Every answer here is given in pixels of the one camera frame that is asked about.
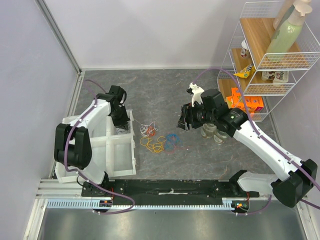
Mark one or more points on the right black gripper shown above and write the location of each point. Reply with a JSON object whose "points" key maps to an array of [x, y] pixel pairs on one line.
{"points": [[186, 116]]}

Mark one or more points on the orange snack box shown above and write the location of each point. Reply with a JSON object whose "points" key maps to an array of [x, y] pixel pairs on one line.
{"points": [[254, 103]]}

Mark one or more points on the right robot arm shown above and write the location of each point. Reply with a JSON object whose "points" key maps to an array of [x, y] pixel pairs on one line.
{"points": [[292, 177]]}

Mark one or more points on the glass water bottle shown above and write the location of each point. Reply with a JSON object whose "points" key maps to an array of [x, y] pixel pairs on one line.
{"points": [[220, 137], [208, 130]]}

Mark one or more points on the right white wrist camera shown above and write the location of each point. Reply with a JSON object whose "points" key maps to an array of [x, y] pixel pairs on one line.
{"points": [[196, 92]]}

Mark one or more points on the green lotion pump bottle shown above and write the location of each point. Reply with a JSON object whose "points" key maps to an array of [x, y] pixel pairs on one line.
{"points": [[288, 30]]}

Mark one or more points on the left glass water bottle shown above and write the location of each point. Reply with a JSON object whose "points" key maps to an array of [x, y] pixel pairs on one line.
{"points": [[208, 130]]}

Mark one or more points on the white wire shelf rack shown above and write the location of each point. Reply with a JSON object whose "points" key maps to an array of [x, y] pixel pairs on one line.
{"points": [[255, 26]]}

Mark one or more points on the aluminium corner post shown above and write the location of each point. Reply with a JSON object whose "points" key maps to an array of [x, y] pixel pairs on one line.
{"points": [[58, 34]]}

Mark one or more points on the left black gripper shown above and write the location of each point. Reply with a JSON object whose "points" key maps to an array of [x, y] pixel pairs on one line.
{"points": [[123, 123]]}

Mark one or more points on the small white cup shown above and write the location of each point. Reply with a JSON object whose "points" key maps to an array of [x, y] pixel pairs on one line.
{"points": [[245, 53]]}

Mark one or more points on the yellow snack bag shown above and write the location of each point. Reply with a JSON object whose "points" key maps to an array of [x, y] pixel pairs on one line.
{"points": [[246, 72]]}

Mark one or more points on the white compartment tray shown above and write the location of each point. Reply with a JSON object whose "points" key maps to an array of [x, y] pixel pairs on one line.
{"points": [[112, 150]]}

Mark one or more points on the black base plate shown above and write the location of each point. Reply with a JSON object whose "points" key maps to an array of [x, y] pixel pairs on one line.
{"points": [[177, 192]]}

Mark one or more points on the right glass water bottle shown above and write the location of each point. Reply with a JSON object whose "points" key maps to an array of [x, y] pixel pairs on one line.
{"points": [[220, 137]]}

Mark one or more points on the beige pump bottle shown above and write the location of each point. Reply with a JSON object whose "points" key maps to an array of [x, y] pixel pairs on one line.
{"points": [[285, 11]]}

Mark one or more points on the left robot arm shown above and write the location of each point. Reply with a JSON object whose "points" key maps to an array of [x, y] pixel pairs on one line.
{"points": [[72, 144]]}

